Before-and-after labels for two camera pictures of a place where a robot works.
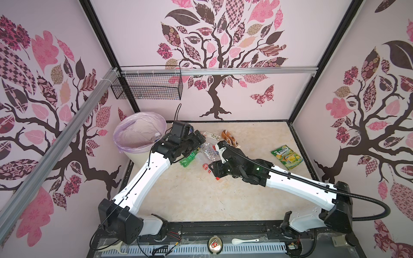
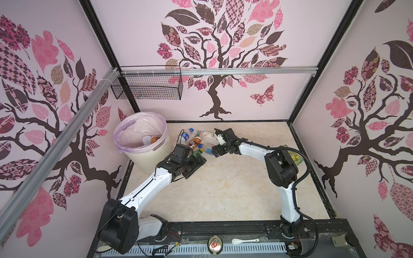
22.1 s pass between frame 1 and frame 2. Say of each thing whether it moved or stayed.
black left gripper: moved
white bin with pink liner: stayed
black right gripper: moved
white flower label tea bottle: stayed
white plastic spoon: stayed
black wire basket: stayed
